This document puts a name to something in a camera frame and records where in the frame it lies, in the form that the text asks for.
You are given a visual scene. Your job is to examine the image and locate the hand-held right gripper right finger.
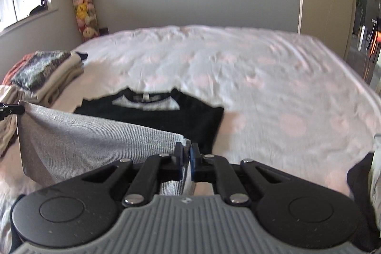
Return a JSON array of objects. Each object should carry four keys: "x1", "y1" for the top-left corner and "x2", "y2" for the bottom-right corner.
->
[{"x1": 190, "y1": 141, "x2": 294, "y2": 207}]

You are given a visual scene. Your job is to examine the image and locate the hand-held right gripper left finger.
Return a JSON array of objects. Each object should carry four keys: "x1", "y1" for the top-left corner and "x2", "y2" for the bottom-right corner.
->
[{"x1": 82, "y1": 141, "x2": 185, "y2": 207}]

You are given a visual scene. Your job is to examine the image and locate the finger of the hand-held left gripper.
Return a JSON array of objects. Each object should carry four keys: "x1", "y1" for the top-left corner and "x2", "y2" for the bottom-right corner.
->
[{"x1": 0, "y1": 103, "x2": 25, "y2": 120}]

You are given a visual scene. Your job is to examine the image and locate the grey shirt with black sleeves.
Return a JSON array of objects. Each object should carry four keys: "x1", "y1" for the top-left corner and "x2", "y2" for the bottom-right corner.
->
[{"x1": 16, "y1": 87, "x2": 226, "y2": 198}]

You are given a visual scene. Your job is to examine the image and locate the dark clothes pile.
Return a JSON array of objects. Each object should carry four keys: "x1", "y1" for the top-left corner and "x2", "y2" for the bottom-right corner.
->
[{"x1": 347, "y1": 151, "x2": 381, "y2": 254}]

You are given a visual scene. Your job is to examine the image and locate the salmon folded garment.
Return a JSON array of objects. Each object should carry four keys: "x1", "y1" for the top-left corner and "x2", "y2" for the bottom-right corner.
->
[{"x1": 3, "y1": 53, "x2": 33, "y2": 85}]

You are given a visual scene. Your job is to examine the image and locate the folded dark printed shirt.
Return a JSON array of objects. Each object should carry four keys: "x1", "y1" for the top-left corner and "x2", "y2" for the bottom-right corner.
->
[{"x1": 10, "y1": 51, "x2": 72, "y2": 91}]

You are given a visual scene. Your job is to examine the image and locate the folded beige garments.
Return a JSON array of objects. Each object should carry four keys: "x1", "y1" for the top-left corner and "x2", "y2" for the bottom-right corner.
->
[{"x1": 31, "y1": 52, "x2": 89, "y2": 105}]

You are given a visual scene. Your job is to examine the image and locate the bed with pink dotted sheet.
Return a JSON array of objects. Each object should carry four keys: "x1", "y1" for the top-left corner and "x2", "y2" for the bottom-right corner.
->
[{"x1": 0, "y1": 24, "x2": 381, "y2": 213}]

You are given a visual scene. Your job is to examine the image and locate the hanging plush toy column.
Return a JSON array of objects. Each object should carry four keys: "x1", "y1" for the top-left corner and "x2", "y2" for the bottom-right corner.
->
[{"x1": 67, "y1": 0, "x2": 100, "y2": 42}]

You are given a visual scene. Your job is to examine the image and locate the white door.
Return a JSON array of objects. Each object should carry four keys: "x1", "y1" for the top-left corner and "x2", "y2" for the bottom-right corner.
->
[{"x1": 298, "y1": 0, "x2": 358, "y2": 61}]

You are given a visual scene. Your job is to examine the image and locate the orange chair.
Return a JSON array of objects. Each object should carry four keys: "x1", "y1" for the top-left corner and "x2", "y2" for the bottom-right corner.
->
[{"x1": 367, "y1": 16, "x2": 381, "y2": 64}]

